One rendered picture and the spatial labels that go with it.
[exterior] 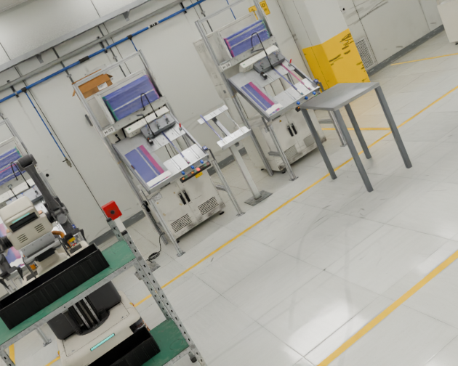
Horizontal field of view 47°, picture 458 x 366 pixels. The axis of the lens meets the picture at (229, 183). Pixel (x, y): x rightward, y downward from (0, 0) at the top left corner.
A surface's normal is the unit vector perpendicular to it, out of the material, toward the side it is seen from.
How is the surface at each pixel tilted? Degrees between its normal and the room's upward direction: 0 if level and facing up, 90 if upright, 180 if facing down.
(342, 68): 90
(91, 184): 90
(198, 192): 90
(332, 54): 90
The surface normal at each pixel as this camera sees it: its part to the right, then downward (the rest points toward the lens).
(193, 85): 0.40, 0.09
